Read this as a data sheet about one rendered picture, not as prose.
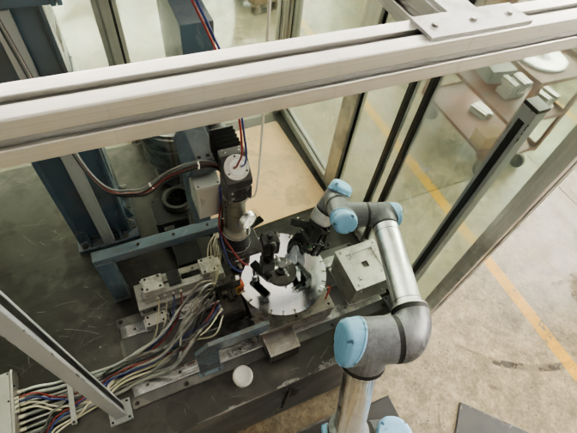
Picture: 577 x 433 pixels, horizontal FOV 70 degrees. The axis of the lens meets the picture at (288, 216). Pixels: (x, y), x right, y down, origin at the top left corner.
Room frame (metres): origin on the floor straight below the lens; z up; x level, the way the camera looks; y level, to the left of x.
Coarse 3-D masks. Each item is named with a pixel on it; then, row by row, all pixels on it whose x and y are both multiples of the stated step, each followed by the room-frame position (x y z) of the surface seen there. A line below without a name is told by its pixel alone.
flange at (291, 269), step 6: (282, 258) 0.76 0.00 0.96; (276, 264) 0.73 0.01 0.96; (294, 264) 0.74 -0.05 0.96; (276, 270) 0.70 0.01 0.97; (288, 270) 0.71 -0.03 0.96; (294, 270) 0.72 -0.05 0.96; (276, 276) 0.68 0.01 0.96; (282, 276) 0.69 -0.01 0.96; (294, 276) 0.69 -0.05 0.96; (276, 282) 0.66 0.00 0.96; (282, 282) 0.66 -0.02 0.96; (288, 282) 0.67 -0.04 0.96
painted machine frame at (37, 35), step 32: (0, 0) 0.82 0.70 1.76; (32, 0) 0.85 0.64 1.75; (160, 0) 1.07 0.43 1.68; (0, 32) 0.81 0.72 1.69; (32, 32) 0.87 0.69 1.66; (192, 32) 0.89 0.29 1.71; (0, 64) 0.82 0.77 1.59; (32, 64) 0.82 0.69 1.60; (64, 64) 0.88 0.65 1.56; (192, 128) 0.77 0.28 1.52; (64, 160) 0.81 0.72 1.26; (96, 160) 0.88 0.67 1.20; (192, 160) 0.67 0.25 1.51; (64, 192) 0.81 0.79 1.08; (96, 192) 0.86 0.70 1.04; (96, 224) 0.81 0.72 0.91; (128, 224) 0.89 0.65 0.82; (192, 224) 0.79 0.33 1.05; (96, 256) 0.61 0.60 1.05; (128, 256) 0.64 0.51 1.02; (128, 288) 0.63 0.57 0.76
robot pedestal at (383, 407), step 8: (376, 400) 0.37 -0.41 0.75; (384, 400) 0.38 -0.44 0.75; (376, 408) 0.35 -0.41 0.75; (384, 408) 0.35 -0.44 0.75; (392, 408) 0.35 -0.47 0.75; (368, 416) 0.32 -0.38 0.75; (376, 416) 0.32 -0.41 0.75; (384, 416) 0.33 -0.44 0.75; (320, 424) 0.40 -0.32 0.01; (304, 432) 0.35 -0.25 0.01; (312, 432) 0.36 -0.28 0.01; (320, 432) 0.36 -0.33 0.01
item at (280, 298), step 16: (288, 240) 0.85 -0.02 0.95; (256, 256) 0.75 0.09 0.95; (320, 256) 0.80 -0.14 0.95; (304, 272) 0.72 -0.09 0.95; (320, 272) 0.73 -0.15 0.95; (240, 288) 0.62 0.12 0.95; (256, 288) 0.63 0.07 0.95; (272, 288) 0.64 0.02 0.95; (288, 288) 0.65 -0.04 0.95; (304, 288) 0.66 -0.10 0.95; (320, 288) 0.67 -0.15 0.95; (256, 304) 0.57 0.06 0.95; (272, 304) 0.58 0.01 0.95; (288, 304) 0.59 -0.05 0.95; (304, 304) 0.60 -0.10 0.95
